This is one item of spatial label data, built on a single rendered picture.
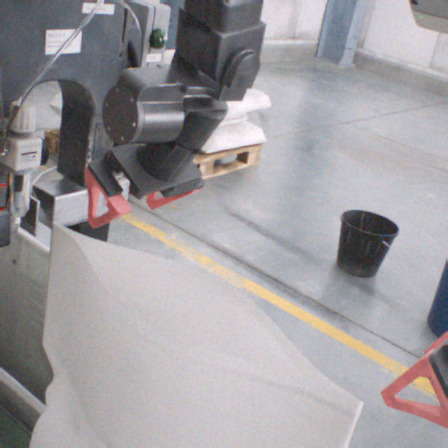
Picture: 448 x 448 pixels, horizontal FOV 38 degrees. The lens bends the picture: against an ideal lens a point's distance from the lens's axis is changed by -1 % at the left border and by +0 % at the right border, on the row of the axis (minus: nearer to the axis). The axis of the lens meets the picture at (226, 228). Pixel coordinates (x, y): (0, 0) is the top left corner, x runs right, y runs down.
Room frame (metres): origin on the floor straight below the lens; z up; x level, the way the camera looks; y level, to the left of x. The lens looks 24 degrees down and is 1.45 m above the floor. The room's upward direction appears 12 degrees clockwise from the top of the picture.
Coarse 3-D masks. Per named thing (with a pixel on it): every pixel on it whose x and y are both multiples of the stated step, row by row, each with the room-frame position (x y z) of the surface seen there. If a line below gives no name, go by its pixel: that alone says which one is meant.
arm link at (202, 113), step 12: (192, 96) 0.65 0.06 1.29; (204, 96) 0.66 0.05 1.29; (192, 108) 0.64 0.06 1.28; (204, 108) 0.65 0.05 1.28; (216, 108) 0.66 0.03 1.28; (228, 108) 0.68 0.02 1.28; (192, 120) 0.65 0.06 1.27; (204, 120) 0.65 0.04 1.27; (216, 120) 0.66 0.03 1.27; (180, 132) 0.66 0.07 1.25; (192, 132) 0.65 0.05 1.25; (204, 132) 0.66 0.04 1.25; (180, 144) 0.66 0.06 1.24; (192, 144) 0.66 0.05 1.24; (204, 144) 0.68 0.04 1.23
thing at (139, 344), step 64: (64, 256) 0.77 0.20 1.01; (128, 256) 0.76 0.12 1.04; (64, 320) 0.76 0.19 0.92; (128, 320) 0.61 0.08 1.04; (192, 320) 0.74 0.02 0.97; (256, 320) 0.68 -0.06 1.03; (64, 384) 0.72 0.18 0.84; (128, 384) 0.60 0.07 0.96; (192, 384) 0.58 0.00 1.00; (256, 384) 0.57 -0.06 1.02; (320, 384) 0.55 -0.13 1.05
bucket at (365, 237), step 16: (352, 224) 3.17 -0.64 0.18; (368, 224) 3.18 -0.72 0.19; (384, 224) 3.15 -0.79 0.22; (352, 240) 2.95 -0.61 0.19; (368, 240) 2.92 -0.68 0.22; (384, 240) 2.93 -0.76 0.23; (352, 256) 2.95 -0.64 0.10; (368, 256) 2.93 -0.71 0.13; (384, 256) 2.98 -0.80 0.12; (352, 272) 2.95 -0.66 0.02; (368, 272) 2.95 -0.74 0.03
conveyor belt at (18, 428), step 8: (0, 408) 1.14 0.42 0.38; (0, 416) 1.12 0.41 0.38; (8, 416) 1.12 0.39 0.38; (0, 424) 1.10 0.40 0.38; (8, 424) 1.10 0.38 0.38; (16, 424) 1.10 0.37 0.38; (0, 432) 1.07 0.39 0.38; (8, 432) 1.08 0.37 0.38; (16, 432) 1.08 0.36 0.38; (24, 432) 1.09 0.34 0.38; (0, 440) 1.05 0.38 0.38; (8, 440) 1.05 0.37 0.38; (16, 440) 1.06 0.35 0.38; (24, 440) 1.06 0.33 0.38
